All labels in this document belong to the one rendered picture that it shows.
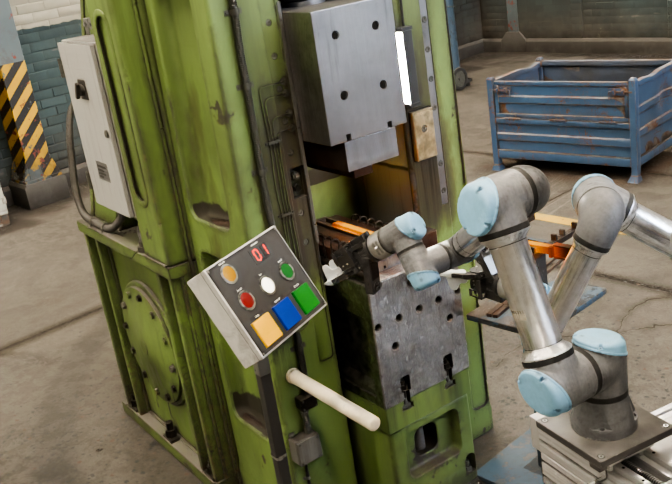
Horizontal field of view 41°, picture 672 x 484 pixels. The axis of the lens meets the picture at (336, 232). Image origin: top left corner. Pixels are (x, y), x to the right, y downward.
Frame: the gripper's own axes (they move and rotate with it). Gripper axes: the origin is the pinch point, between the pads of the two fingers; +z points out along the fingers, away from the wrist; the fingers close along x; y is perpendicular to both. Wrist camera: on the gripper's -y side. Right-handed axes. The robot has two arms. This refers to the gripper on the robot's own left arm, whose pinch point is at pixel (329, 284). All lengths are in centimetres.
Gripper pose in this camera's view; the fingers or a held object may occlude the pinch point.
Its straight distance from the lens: 250.2
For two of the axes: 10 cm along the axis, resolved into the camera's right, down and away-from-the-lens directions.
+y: -5.6, -8.3, -0.3
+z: -6.7, 4.3, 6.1
